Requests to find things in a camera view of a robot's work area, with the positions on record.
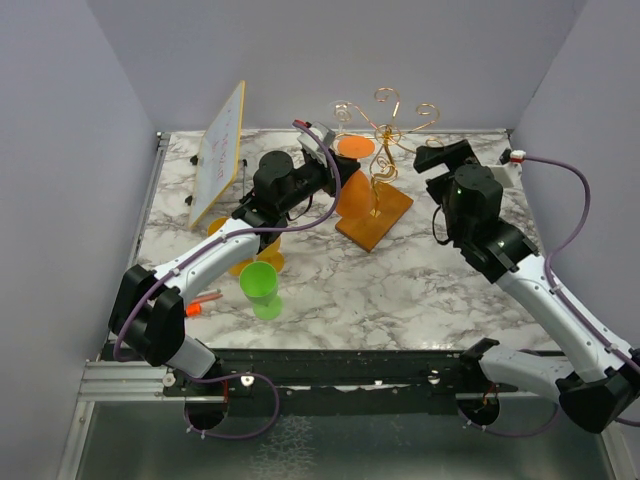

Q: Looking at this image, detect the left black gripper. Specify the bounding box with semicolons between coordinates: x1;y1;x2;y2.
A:
278;147;359;214

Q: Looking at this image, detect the orange plastic goblet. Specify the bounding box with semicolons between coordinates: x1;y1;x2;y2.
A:
336;135;375;219

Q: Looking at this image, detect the clear wine glass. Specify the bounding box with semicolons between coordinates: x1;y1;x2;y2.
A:
330;100;353;138

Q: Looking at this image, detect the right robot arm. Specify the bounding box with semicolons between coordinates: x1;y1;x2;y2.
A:
413;140;639;434

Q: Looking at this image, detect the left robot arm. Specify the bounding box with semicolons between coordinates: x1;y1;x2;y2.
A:
109;151;361;395

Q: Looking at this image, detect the yellow plastic goblet right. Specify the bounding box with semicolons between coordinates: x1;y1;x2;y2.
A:
256;236;285;272

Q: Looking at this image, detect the yellow plastic goblet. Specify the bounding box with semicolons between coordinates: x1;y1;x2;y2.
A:
207;217;255;277
256;236;285;272

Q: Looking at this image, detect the small whiteboard on easel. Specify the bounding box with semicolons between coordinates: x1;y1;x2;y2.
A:
187;80;246;230

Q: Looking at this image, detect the yellow plastic goblet left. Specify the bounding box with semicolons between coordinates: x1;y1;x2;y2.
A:
207;217;255;277

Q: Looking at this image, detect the green plastic goblet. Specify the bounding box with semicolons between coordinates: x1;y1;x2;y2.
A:
239;261;283;320

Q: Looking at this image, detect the black orange marker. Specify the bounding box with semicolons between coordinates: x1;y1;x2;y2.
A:
185;303;202;317

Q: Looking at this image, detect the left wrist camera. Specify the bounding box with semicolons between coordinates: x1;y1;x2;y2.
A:
293;120;336;165

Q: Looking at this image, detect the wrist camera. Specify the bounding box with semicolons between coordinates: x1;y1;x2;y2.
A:
293;120;336;165
490;149;526;188

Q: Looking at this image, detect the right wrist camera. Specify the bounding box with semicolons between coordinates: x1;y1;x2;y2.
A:
490;149;526;188

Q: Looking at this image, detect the gold wire glass rack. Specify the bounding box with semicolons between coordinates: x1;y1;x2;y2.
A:
335;87;440;253

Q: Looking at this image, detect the black mounting rail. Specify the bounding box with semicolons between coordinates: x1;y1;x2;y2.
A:
157;349;503;420

